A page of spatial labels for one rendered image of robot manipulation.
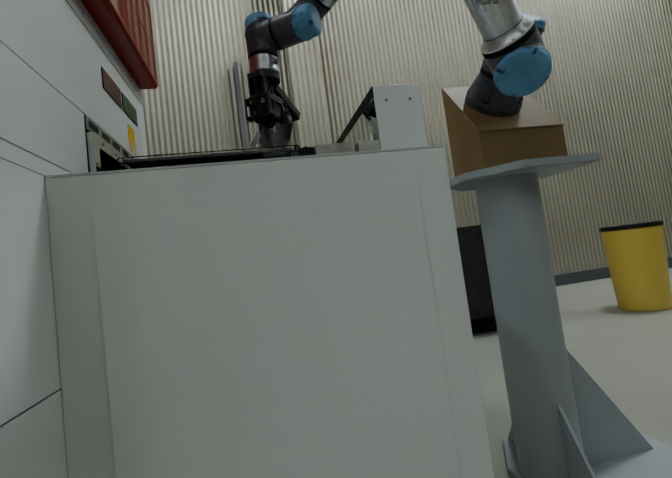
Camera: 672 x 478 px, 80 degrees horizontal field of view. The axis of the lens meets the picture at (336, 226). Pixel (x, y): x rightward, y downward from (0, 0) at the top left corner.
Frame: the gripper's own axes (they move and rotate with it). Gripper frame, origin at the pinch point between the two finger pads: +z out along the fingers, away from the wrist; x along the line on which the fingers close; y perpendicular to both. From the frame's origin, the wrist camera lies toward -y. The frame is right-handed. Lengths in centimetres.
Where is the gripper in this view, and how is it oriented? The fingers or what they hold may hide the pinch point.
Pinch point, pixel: (279, 157)
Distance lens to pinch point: 101.7
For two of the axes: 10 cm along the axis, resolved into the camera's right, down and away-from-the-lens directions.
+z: 1.3, 9.9, -0.7
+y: -4.3, -0.1, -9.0
